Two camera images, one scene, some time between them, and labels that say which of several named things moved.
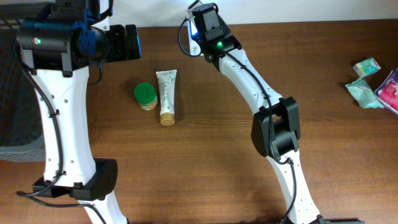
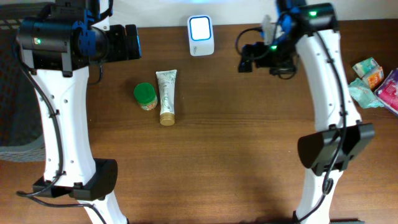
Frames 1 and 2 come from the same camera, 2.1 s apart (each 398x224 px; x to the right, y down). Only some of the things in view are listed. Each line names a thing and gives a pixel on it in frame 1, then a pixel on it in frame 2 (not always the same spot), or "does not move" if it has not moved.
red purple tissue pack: (387, 92) does not move
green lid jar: (145, 94) does not move
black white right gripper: (204, 14) -> (245, 59)
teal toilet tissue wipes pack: (364, 94) does not move
